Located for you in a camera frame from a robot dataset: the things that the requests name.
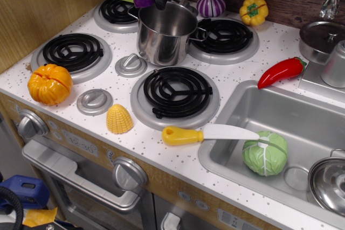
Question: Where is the stainless steel pot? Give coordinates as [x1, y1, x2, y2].
[127, 2, 208, 66]

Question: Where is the steel pot with lid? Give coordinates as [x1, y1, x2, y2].
[299, 21, 344, 65]

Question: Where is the steel pan in sink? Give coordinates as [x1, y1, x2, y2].
[307, 149, 344, 217]

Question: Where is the back left black burner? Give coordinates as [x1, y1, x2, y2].
[93, 0, 139, 34]

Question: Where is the black burner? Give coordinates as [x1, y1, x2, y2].
[93, 0, 139, 34]
[188, 18, 259, 65]
[130, 66, 220, 130]
[31, 33, 112, 84]

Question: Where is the purple striped toy onion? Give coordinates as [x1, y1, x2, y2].
[197, 0, 226, 18]

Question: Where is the upper silver stove knob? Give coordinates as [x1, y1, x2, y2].
[115, 53, 147, 78]

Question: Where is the silver stove knob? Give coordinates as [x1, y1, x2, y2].
[115, 53, 147, 78]
[77, 89, 113, 116]

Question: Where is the front left black burner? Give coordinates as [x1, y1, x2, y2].
[31, 33, 112, 84]

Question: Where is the back right black burner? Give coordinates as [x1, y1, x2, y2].
[188, 18, 259, 65]

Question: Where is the yellow toy bell pepper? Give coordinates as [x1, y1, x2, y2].
[239, 0, 269, 26]

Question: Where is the front right black burner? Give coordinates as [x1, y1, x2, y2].
[130, 66, 220, 130]

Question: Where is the lower silver stove knob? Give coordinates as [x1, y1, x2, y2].
[77, 89, 113, 116]

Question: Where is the yellow toy corn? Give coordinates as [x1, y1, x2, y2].
[106, 104, 133, 134]

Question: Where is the orange toy pumpkin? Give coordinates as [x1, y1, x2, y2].
[27, 64, 73, 106]

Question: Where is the red toy chili pepper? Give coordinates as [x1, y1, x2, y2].
[257, 57, 307, 89]

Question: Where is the left oven dial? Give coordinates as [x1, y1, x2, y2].
[18, 109, 49, 139]

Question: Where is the oven dial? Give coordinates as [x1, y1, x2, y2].
[18, 109, 49, 139]
[112, 156, 148, 191]

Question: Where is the right oven dial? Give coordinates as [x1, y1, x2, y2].
[112, 156, 148, 191]

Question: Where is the green toy cabbage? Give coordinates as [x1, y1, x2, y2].
[242, 131, 288, 177]

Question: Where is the silver kettle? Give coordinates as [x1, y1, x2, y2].
[321, 40, 344, 88]

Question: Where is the silver sink basin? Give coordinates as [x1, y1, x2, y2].
[198, 81, 344, 229]

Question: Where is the blue clamp tool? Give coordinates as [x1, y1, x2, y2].
[1, 175, 50, 209]

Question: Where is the yellow handled toy knife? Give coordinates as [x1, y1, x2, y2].
[162, 123, 260, 146]

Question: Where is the silver oven door handle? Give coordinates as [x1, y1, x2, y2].
[22, 140, 141, 214]

